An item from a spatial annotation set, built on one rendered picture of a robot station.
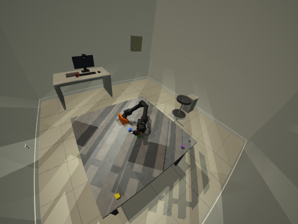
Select small yellow block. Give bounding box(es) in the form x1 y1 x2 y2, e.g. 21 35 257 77
115 193 120 200

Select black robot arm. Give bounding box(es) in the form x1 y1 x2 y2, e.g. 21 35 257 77
121 100 148 133

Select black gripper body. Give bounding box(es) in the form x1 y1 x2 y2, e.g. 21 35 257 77
132 126 139 136

